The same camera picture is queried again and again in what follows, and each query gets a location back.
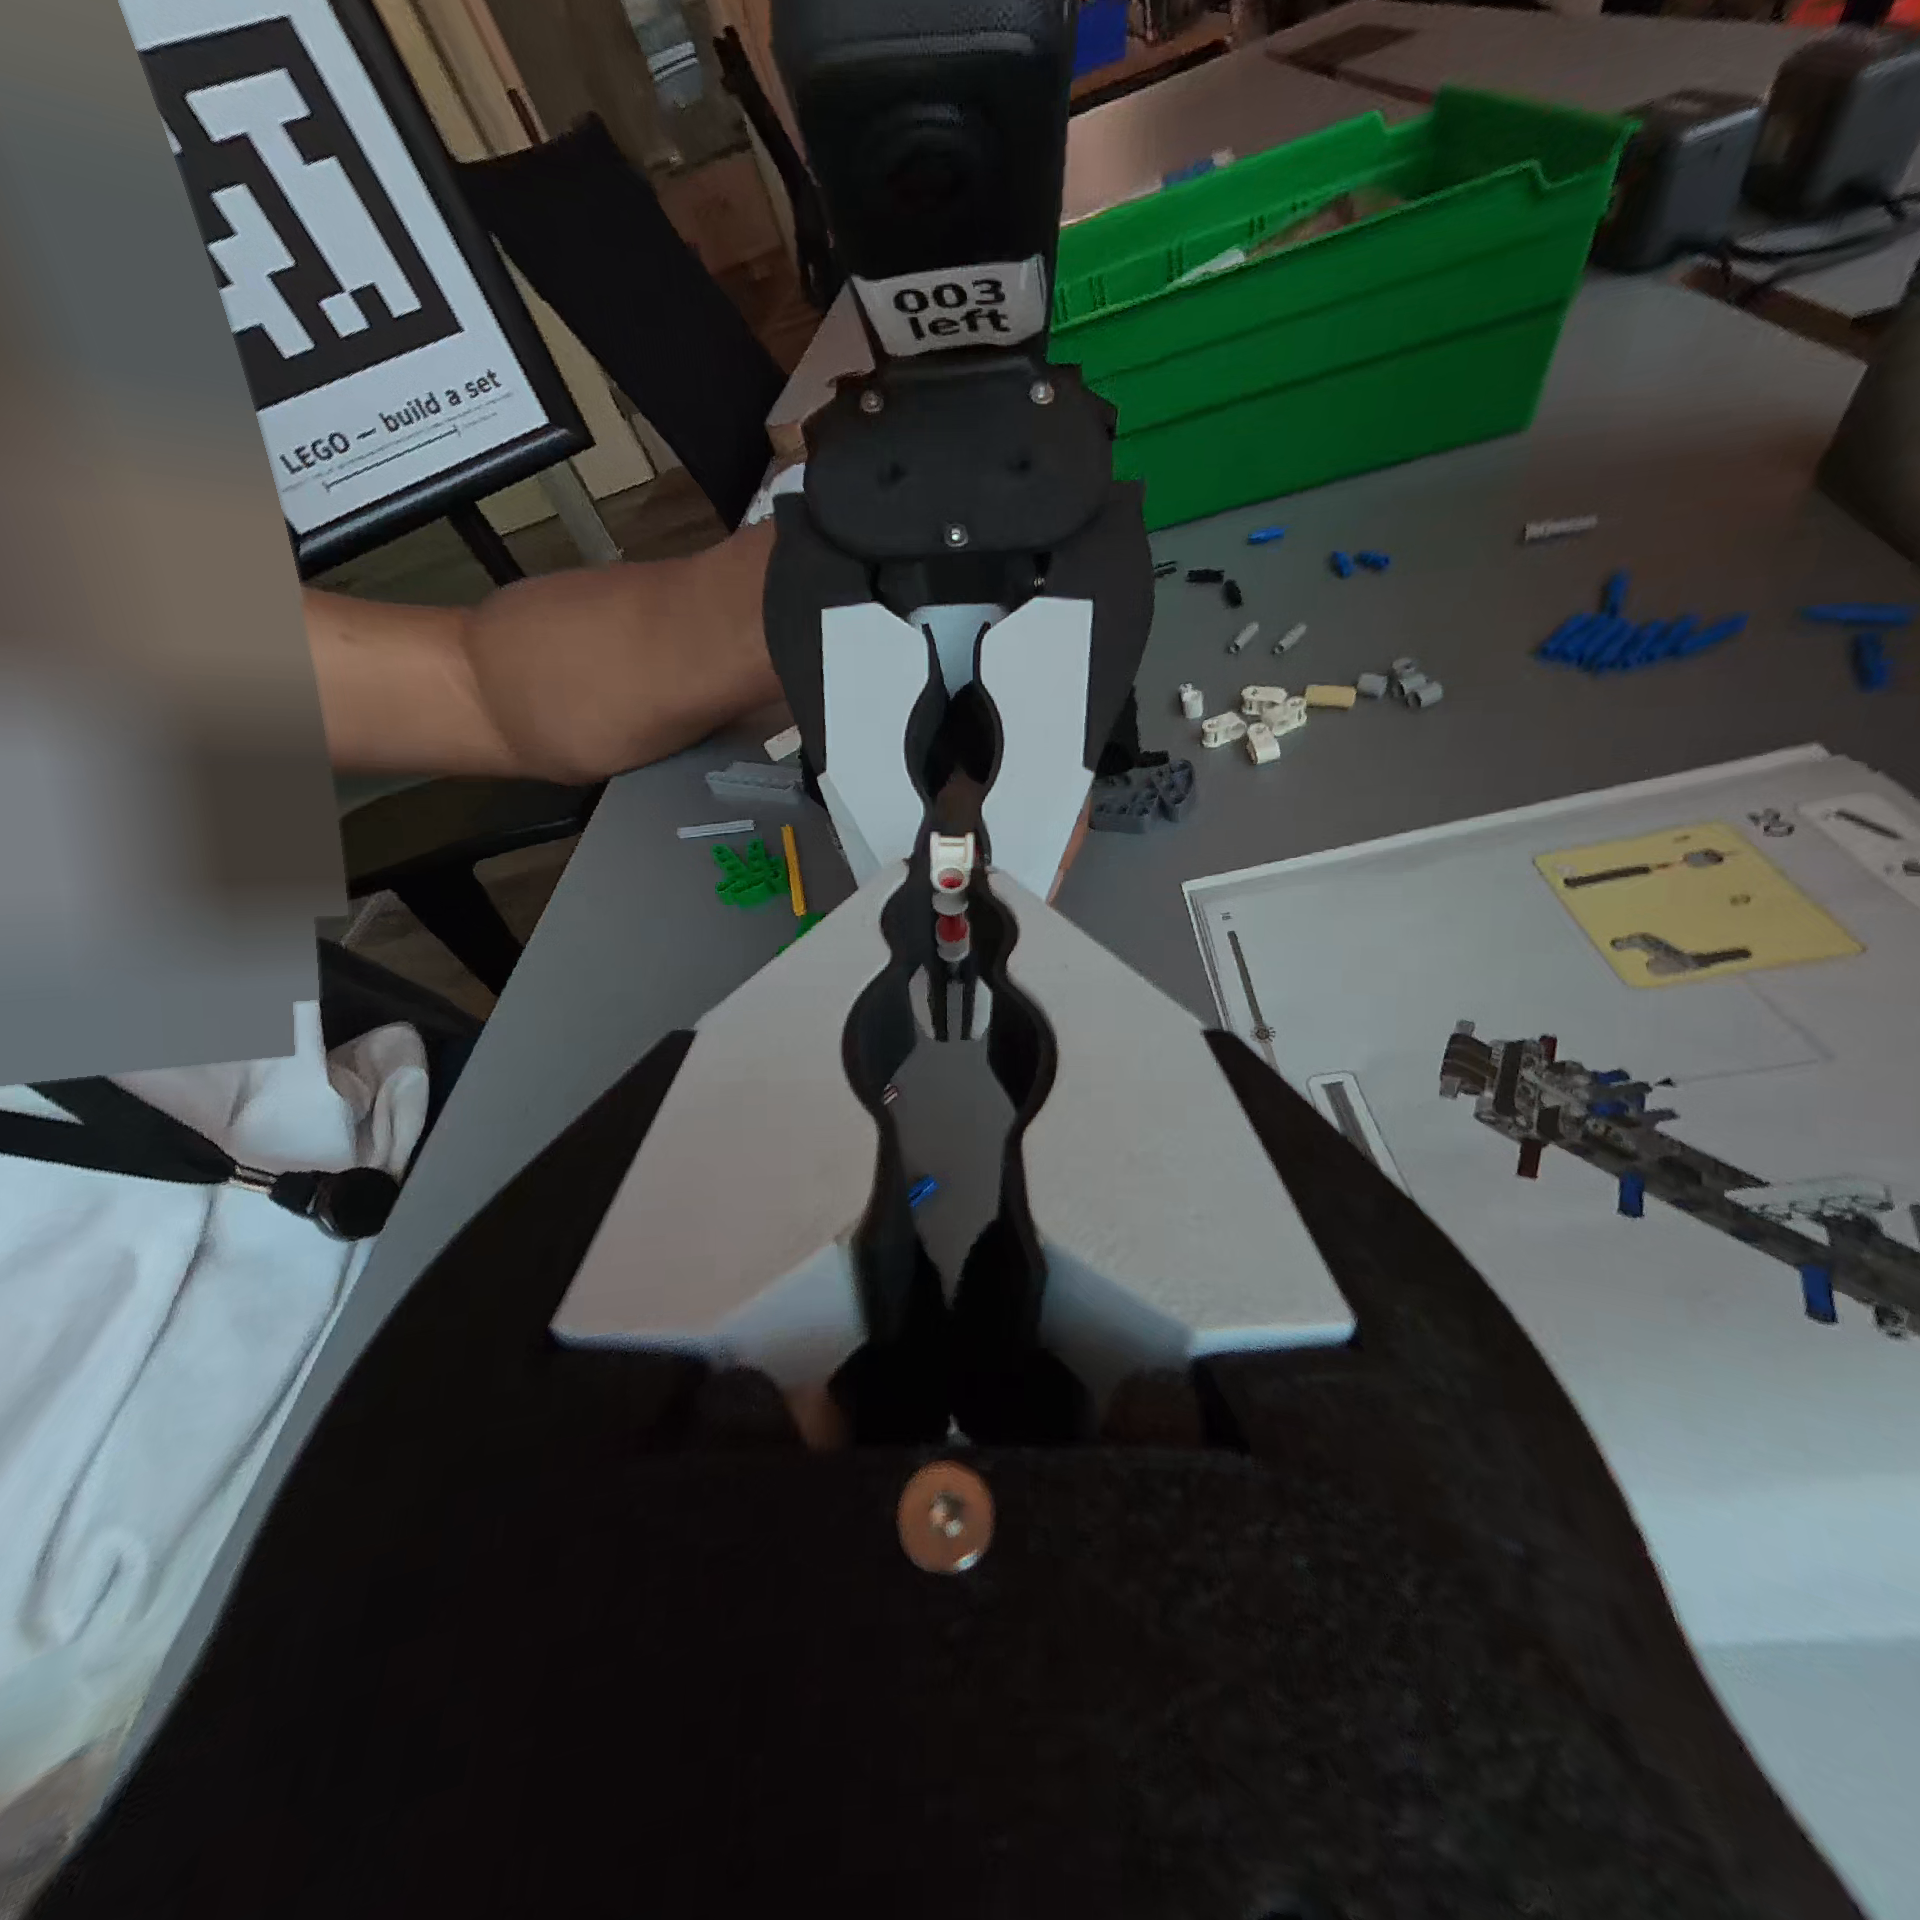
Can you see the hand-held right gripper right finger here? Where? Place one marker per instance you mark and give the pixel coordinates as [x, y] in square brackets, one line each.
[1185, 1169]

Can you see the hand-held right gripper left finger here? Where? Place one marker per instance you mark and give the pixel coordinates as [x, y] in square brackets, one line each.
[703, 1169]

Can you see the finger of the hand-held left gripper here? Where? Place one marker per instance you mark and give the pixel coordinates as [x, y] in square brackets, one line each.
[1052, 705]
[871, 705]

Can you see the red white lego axle assembly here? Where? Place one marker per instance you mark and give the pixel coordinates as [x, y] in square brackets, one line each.
[950, 864]

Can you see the person's left forearm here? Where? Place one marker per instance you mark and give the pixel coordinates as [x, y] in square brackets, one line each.
[570, 674]

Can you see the dark grey lego panel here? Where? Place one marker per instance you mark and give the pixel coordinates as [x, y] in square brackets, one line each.
[1145, 802]

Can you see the light grey lego beam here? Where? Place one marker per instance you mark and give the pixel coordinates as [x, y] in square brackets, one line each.
[750, 783]

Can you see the yellow lego axle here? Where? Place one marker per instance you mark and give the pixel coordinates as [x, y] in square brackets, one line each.
[793, 879]

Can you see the light grey lego axle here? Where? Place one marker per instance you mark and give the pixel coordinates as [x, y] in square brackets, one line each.
[710, 825]

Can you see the black lego pins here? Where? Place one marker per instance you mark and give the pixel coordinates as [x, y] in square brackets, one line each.
[1230, 589]

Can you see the cluster of white lego connectors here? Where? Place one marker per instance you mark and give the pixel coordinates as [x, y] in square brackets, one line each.
[1269, 701]

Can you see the green lego pieces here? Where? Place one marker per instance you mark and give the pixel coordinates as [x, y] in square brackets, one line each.
[742, 881]

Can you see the light grey lego connectors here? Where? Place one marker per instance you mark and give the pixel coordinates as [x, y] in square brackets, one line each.
[1417, 689]

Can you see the lego instruction booklet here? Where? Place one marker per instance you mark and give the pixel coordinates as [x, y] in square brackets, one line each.
[1501, 975]

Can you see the white lego axle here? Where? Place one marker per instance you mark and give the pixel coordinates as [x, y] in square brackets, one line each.
[1560, 526]

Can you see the pile of blue lego pins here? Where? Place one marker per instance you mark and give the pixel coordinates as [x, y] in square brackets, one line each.
[1636, 637]

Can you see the long blue lego axle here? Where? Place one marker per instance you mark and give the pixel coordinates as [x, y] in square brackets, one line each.
[1857, 612]

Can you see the short blue lego connector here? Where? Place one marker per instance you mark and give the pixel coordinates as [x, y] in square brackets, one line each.
[1869, 661]

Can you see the black chair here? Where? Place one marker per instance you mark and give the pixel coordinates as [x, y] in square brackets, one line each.
[629, 301]

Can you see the green plastic bin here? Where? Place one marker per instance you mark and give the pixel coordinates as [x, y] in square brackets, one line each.
[1318, 343]

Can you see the black framed marker sign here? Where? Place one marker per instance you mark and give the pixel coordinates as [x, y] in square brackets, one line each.
[375, 224]

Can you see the dark grey box device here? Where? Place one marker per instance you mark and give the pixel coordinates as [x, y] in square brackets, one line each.
[1835, 118]

